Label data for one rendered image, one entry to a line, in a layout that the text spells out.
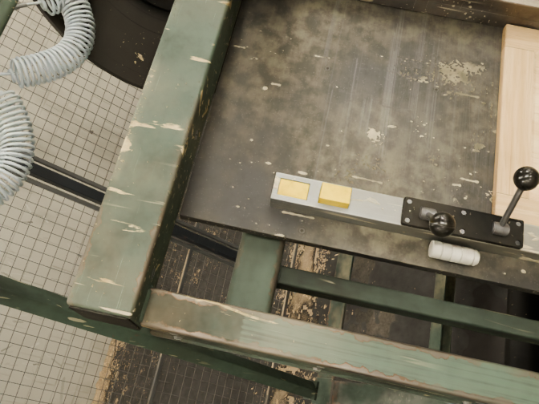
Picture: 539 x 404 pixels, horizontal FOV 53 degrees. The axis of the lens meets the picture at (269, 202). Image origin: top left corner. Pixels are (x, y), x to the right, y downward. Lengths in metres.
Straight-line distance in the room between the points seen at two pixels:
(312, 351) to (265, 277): 0.17
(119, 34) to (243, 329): 0.88
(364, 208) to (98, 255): 0.43
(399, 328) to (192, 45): 2.10
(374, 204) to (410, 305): 0.19
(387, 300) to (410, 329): 1.80
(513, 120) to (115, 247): 0.74
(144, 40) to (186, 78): 0.54
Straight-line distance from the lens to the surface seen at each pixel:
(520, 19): 1.24
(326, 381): 1.94
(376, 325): 2.92
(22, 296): 1.23
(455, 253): 0.95
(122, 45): 1.45
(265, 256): 0.95
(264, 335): 0.84
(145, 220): 0.84
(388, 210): 0.93
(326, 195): 0.90
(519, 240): 0.98
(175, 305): 0.85
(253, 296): 0.94
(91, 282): 0.83
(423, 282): 2.81
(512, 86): 1.15
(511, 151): 1.08
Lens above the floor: 2.13
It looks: 32 degrees down
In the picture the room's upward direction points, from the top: 63 degrees counter-clockwise
